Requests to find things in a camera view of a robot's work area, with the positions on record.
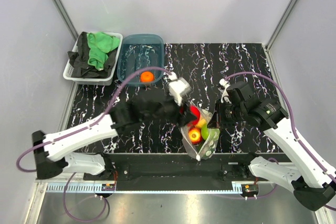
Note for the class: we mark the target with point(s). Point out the right aluminium frame post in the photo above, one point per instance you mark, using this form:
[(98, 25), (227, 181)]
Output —
[(286, 14)]

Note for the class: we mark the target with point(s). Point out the aluminium frame post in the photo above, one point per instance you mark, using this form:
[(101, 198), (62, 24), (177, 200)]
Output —
[(286, 14), (66, 18)]

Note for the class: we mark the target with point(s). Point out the green fake apple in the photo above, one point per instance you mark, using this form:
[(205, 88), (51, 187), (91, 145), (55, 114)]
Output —
[(206, 133)]

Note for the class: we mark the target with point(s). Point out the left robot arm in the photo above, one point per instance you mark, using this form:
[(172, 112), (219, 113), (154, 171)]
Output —
[(56, 152)]

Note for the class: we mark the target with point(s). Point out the white plastic basket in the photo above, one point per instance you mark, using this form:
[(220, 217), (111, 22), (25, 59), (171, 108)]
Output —
[(100, 82)]

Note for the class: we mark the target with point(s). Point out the red fake apple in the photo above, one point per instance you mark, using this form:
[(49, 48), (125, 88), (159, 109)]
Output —
[(194, 113)]

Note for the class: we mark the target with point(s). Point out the green cloth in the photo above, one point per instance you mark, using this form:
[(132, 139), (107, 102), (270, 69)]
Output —
[(100, 45)]

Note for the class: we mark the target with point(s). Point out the blue translucent plastic tub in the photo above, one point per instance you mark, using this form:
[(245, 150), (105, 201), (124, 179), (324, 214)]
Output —
[(139, 51)]

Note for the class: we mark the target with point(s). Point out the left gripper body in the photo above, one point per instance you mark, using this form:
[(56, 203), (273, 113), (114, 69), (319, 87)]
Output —
[(169, 109)]

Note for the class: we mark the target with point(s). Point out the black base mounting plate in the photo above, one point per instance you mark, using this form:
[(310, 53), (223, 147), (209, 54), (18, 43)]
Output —
[(174, 172)]

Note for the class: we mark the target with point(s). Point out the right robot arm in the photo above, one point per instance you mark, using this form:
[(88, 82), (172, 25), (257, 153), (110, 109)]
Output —
[(313, 181)]

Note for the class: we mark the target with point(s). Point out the left aluminium frame post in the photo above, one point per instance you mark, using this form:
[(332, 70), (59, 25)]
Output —
[(66, 18)]

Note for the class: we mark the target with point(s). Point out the red yellow fake peach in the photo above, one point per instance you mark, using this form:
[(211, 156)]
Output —
[(195, 135)]

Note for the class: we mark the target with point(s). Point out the slotted cable duct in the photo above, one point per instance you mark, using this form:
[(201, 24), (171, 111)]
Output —
[(100, 188)]

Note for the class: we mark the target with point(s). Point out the black cloth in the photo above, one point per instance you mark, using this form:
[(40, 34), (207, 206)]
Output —
[(79, 61)]

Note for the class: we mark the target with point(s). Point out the yellow fake lemon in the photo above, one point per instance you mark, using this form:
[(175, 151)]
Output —
[(201, 122)]

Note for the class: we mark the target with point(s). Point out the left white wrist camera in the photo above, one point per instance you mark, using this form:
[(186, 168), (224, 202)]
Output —
[(178, 88)]

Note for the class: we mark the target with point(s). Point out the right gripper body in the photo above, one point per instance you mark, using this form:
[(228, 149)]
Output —
[(229, 113)]

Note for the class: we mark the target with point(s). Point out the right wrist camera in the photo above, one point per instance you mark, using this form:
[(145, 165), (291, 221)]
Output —
[(224, 85)]

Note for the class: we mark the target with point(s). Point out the clear polka dot zip bag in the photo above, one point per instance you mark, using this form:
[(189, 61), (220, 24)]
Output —
[(206, 148)]

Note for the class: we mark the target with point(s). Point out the orange fake fruit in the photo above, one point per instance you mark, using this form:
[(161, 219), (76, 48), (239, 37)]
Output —
[(147, 77)]

